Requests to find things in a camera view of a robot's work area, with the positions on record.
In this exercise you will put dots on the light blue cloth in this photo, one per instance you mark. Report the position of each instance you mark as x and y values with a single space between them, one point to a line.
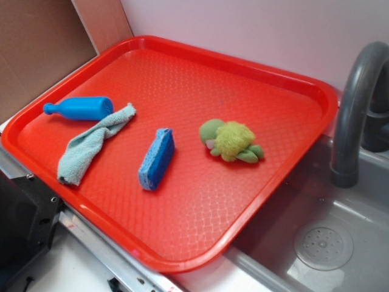
82 149

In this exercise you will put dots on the metal rail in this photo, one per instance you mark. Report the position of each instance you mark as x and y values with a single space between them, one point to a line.
130 273

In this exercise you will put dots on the green plush animal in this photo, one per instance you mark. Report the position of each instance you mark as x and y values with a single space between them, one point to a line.
230 141

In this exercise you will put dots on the blue sponge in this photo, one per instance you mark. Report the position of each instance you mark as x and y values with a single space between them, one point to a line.
157 160

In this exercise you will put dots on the grey faucet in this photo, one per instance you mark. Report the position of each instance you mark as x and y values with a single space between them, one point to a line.
363 114

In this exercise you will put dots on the red plastic tray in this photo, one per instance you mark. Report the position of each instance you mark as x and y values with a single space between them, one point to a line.
202 202

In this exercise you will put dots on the grey plastic sink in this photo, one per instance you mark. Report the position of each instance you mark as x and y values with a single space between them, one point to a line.
313 236

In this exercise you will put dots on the blue plastic bottle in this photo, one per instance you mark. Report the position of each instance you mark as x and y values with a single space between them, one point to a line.
81 108

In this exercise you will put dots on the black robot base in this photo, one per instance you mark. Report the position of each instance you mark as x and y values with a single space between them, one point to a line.
29 215

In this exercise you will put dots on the brown cardboard panel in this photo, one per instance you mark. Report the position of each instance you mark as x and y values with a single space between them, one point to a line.
42 42

